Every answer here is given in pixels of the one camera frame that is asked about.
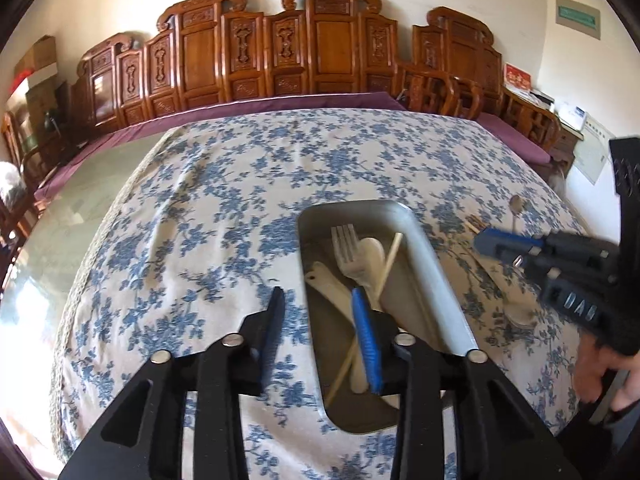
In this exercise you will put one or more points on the square purple seat cushion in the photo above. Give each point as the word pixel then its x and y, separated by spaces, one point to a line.
pixel 510 135

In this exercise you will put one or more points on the carved wooden sofa bench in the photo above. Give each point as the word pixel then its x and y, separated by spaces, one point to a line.
pixel 250 55

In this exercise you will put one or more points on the white fluffy bundle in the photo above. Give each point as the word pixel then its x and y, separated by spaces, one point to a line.
pixel 557 175

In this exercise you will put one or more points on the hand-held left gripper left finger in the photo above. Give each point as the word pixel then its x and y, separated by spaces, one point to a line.
pixel 272 320

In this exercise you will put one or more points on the wooden side table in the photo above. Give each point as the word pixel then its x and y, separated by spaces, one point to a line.
pixel 565 145

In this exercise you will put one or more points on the person's right hand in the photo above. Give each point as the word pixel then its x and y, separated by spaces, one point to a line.
pixel 590 365

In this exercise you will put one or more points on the long purple seat cushion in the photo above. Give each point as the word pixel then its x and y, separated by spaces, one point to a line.
pixel 200 115

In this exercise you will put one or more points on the red gift box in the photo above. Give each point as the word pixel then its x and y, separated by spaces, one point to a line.
pixel 517 79

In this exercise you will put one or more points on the carved wooden chair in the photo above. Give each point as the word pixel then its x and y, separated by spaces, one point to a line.
pixel 25 160

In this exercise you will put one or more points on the white wall panel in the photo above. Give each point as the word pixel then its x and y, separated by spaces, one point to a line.
pixel 595 152

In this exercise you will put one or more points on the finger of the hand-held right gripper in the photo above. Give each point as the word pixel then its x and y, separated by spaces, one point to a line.
pixel 627 180
pixel 505 242

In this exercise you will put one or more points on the green electrical box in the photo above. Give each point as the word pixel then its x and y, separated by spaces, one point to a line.
pixel 577 16

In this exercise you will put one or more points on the grey metal tray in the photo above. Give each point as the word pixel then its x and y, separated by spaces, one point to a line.
pixel 425 280

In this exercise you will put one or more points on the brown cardboard box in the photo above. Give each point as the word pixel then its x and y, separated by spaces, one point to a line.
pixel 35 55

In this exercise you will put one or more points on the white desk phone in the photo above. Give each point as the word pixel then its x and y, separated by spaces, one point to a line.
pixel 571 116

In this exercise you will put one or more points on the blue floral tablecloth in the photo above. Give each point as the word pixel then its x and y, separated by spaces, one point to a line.
pixel 210 220

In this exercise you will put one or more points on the carved wooden armchair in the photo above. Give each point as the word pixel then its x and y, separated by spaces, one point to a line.
pixel 465 50

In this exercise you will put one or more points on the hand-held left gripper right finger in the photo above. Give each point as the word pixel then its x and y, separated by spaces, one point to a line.
pixel 365 340

